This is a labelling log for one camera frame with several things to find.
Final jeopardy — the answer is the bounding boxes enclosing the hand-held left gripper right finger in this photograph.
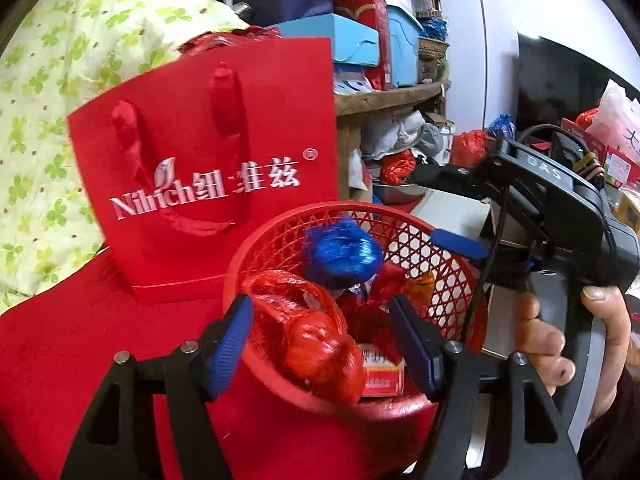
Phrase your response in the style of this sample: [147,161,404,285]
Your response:
[389,294,583,480]

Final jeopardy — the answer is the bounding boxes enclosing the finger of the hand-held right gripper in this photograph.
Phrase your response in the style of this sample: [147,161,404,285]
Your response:
[410,162,501,201]
[430,228,540,272]

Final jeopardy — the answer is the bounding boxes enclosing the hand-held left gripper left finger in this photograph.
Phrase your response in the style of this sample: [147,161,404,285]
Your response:
[60,294,256,480]

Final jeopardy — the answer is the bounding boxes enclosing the white orange medicine box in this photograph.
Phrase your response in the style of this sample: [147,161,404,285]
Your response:
[357,342,407,398]

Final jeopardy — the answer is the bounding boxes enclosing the orange snack wrapper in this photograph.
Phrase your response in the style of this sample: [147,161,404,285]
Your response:
[407,270,436,301]

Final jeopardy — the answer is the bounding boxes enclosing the red plastic mesh basket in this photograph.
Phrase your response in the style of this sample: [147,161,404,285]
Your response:
[222,201,488,421]

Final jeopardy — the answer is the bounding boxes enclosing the person's right forearm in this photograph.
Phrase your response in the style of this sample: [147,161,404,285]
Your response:
[577,365,640,480]

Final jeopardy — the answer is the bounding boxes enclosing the person's right hand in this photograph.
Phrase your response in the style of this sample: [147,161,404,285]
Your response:
[514,284,635,428]

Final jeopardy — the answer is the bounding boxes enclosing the small red plastic bag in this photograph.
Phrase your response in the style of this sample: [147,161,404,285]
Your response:
[450,130,488,168]

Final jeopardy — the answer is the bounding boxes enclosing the red orange plastic bag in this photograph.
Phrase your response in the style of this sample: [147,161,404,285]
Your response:
[380,150,418,186]

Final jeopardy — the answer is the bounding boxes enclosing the metal bowl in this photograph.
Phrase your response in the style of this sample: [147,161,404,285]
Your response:
[372,182,426,206]

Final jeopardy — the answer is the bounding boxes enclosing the grey plastic bags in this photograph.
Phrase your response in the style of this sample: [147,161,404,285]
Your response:
[360,110,426,158]

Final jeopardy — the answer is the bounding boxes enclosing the small blue plastic bag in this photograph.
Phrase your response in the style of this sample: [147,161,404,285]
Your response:
[487,114,516,141]

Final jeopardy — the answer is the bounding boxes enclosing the wooden storage shelf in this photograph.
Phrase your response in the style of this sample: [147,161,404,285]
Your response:
[334,80,451,201]

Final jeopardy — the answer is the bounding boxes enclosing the white plastic bag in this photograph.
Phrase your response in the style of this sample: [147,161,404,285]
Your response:
[585,79,640,151]

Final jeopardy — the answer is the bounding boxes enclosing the black television screen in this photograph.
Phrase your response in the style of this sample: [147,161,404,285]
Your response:
[515,32,640,133]

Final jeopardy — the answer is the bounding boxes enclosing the woven wicker basket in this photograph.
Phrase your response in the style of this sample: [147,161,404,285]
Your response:
[417,35,451,61]

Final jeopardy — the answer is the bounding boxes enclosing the blue plastic storage bin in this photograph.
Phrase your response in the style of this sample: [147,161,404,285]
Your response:
[387,5,421,88]

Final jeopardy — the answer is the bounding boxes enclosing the red paper gift bag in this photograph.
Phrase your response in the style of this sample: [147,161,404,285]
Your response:
[67,37,341,305]

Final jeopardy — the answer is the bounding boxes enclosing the red cardboard box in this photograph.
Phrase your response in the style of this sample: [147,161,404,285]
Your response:
[329,0,393,91]

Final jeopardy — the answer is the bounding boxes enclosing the light blue cardboard box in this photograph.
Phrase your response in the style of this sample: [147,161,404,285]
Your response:
[265,12,381,67]

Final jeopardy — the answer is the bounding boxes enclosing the red fleece blanket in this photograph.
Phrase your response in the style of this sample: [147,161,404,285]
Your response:
[0,247,441,480]

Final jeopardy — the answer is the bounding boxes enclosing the shiny red plastic bag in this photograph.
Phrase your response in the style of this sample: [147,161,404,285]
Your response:
[177,26,283,58]

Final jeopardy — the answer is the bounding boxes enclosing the green clover print quilt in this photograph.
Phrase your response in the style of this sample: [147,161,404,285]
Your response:
[0,0,251,311]

